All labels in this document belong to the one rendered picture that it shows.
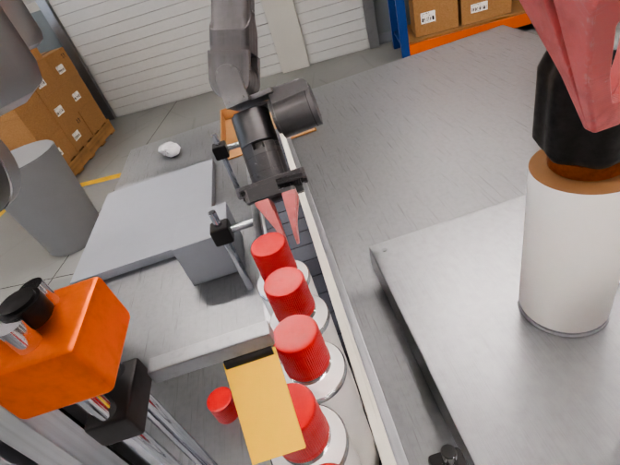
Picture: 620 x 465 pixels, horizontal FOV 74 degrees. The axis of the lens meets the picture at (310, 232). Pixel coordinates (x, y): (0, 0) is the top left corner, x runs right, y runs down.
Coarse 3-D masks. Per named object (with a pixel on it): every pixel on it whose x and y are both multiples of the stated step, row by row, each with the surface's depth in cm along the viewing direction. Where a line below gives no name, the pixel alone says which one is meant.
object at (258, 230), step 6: (246, 168) 75; (252, 210) 64; (258, 210) 63; (252, 216) 62; (258, 216) 62; (258, 222) 61; (258, 228) 60; (258, 234) 58; (264, 306) 47; (264, 312) 46
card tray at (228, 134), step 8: (224, 112) 133; (232, 112) 134; (224, 120) 133; (272, 120) 124; (224, 128) 127; (232, 128) 127; (312, 128) 112; (224, 136) 121; (232, 136) 123; (296, 136) 111; (232, 152) 114; (240, 152) 112
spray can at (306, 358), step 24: (288, 336) 27; (312, 336) 27; (288, 360) 27; (312, 360) 27; (336, 360) 29; (312, 384) 28; (336, 384) 28; (336, 408) 29; (360, 408) 33; (360, 432) 33; (360, 456) 34
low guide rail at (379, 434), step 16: (288, 160) 84; (304, 208) 69; (320, 240) 61; (320, 256) 58; (336, 288) 53; (336, 304) 51; (352, 336) 47; (352, 352) 45; (352, 368) 43; (368, 384) 42; (368, 400) 40; (368, 416) 39; (384, 432) 38; (384, 448) 36; (384, 464) 35
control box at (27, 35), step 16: (0, 0) 6; (16, 0) 6; (0, 16) 6; (16, 16) 6; (0, 32) 6; (16, 32) 6; (32, 32) 7; (0, 48) 6; (16, 48) 6; (32, 48) 7; (0, 64) 6; (16, 64) 6; (32, 64) 6; (0, 80) 6; (16, 80) 6; (32, 80) 6; (0, 96) 6; (16, 96) 6; (0, 112) 6
